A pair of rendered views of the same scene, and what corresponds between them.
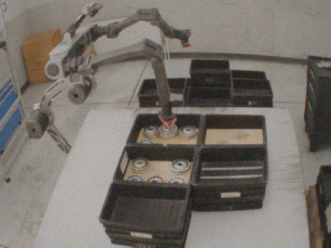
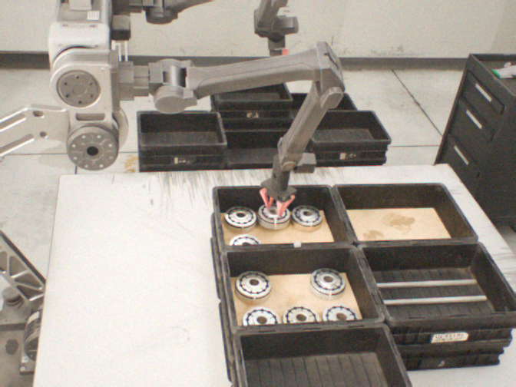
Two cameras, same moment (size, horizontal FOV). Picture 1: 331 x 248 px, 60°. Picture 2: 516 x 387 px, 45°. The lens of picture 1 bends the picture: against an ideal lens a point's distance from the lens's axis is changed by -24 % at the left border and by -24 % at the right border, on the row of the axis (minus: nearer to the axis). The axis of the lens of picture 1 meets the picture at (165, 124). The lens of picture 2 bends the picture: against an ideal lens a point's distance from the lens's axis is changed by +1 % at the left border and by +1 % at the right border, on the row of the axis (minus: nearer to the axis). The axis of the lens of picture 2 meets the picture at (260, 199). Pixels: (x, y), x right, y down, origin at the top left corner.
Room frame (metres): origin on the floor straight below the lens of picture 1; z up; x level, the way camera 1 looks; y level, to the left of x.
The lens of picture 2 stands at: (0.41, 0.74, 2.12)
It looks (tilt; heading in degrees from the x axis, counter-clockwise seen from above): 37 degrees down; 333
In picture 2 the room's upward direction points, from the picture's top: 7 degrees clockwise
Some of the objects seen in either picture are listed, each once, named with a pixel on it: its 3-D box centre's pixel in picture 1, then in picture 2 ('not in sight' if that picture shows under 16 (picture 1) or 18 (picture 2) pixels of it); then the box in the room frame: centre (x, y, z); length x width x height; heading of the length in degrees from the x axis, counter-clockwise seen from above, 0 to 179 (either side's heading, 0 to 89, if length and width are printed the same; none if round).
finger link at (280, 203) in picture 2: (168, 122); (279, 201); (1.77, -0.02, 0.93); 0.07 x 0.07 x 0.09; 24
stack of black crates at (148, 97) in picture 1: (165, 108); (180, 167); (2.80, -0.02, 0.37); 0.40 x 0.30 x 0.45; 77
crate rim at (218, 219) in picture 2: (165, 130); (279, 216); (1.71, 0.00, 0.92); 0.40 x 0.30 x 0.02; 76
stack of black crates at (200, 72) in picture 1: (212, 85); (247, 124); (3.11, -0.50, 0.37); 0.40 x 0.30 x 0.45; 77
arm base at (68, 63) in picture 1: (71, 64); (130, 81); (1.68, 0.46, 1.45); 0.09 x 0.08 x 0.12; 167
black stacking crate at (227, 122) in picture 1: (235, 137); (398, 226); (1.62, -0.39, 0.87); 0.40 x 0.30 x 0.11; 76
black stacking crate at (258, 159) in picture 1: (233, 173); (431, 292); (1.33, -0.31, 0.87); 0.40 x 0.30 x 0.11; 76
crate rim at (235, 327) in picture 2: (155, 165); (299, 286); (1.42, 0.08, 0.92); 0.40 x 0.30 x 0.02; 76
